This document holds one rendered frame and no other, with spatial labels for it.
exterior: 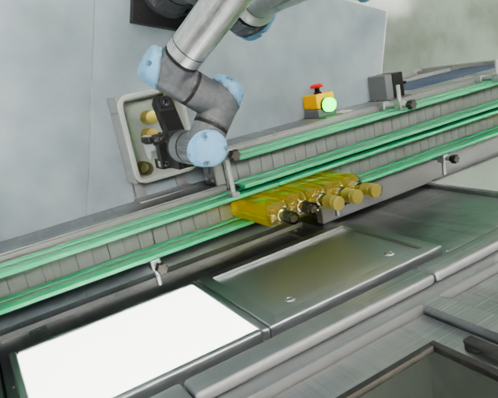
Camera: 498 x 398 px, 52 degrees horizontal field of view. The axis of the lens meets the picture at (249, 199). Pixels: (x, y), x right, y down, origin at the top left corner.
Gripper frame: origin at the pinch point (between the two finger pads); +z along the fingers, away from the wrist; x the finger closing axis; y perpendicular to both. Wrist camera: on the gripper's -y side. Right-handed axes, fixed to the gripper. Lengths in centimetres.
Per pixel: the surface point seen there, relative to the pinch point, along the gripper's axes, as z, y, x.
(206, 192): -7.4, 16.8, 8.9
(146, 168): 1.7, 8.3, -2.7
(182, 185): 3.9, 15.8, 7.1
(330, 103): -5, 2, 55
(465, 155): -8, 30, 110
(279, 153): -7.5, 11.9, 32.7
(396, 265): -51, 34, 30
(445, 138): -8, 22, 100
